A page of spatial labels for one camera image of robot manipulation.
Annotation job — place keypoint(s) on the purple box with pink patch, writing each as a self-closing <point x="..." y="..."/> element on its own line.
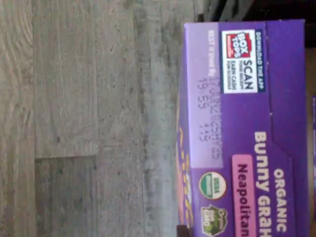
<point x="247" y="118"/>

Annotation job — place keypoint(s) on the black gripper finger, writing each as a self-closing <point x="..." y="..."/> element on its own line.
<point x="185" y="232"/>

